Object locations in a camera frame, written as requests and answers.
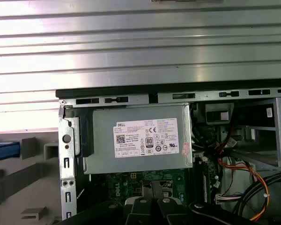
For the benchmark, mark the grey parts rack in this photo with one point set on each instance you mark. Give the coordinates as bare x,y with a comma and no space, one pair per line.
25,187

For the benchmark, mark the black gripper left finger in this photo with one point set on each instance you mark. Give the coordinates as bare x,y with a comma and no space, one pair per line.
140,213

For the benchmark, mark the green motherboard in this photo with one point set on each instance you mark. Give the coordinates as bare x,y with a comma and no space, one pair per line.
178,178

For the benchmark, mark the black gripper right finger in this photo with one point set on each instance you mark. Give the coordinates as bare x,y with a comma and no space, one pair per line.
171,213

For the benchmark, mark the black PC case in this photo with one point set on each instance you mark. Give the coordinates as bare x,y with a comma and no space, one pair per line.
65,152

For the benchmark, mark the silver metal drive cage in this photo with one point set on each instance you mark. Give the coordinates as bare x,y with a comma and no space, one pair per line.
260,140

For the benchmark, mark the hard disk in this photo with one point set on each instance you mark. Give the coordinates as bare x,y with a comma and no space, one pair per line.
4,150

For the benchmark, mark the grey power supply unit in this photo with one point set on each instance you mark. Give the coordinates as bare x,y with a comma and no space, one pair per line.
135,164

